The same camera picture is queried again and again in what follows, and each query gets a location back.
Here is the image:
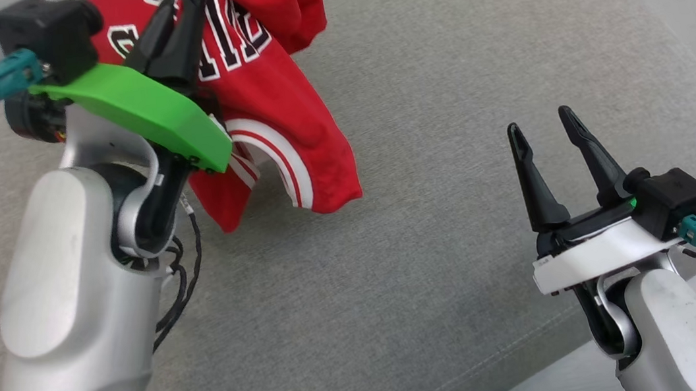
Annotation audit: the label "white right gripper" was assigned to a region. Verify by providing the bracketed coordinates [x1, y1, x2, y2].
[505, 92, 692, 298]

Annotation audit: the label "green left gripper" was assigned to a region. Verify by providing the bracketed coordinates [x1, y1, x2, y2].
[0, 0, 237, 199]

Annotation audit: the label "red Bulls 23 jersey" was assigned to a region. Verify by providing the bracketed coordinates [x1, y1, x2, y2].
[85, 0, 366, 247]

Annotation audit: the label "grey fabric sofa cushion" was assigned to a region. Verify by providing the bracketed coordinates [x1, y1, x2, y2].
[0, 0, 696, 391]

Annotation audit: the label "left cable with teal connector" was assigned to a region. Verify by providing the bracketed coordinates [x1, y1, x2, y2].
[0, 46, 76, 329]

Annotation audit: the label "thin black left arm cables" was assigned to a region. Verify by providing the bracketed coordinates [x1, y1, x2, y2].
[135, 193, 216, 353]

